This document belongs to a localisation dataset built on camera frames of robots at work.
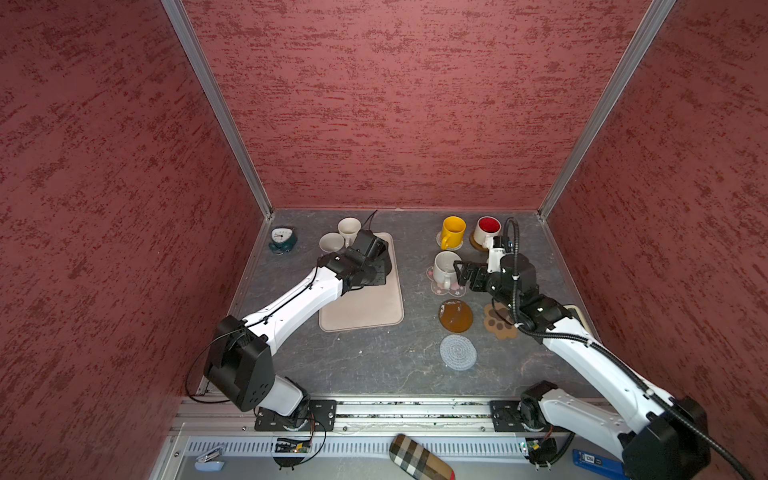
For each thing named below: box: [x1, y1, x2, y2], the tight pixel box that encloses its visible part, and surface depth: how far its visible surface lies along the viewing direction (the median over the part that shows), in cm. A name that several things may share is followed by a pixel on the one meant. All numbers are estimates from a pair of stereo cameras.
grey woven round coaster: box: [440, 334, 477, 371], surface depth 87 cm
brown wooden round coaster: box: [438, 299, 473, 334], surface depth 93 cm
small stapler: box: [194, 446, 225, 472], surface depth 68 cm
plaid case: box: [389, 434, 456, 480], surface depth 67 cm
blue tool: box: [572, 449, 626, 480], surface depth 68 cm
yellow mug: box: [441, 216, 467, 250], surface depth 106 cm
